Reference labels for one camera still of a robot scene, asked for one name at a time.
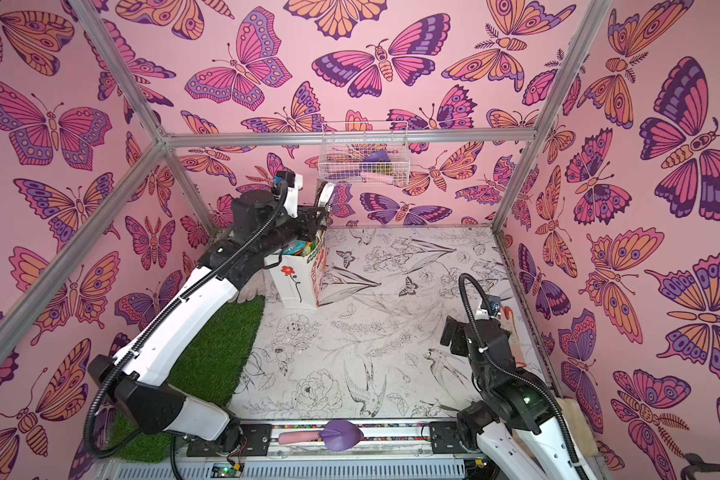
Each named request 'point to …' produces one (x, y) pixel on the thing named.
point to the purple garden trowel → (337, 435)
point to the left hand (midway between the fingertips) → (325, 205)
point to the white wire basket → (364, 152)
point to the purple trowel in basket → (377, 167)
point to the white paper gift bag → (296, 277)
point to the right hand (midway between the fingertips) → (467, 318)
